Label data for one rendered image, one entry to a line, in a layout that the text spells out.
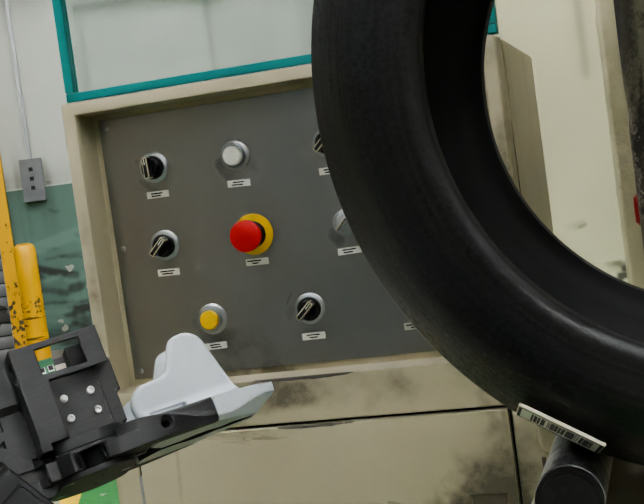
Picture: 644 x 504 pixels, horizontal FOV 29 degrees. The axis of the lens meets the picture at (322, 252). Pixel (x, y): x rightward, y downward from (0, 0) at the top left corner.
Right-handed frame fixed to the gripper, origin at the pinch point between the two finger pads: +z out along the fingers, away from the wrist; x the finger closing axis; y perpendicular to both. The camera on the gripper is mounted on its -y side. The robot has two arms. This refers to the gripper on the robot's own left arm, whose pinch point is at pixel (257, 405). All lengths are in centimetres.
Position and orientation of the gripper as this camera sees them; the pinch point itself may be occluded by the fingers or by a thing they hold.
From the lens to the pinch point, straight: 78.1
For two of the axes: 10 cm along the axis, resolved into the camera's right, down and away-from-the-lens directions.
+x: -3.1, 3.5, 8.8
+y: -3.9, -9.0, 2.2
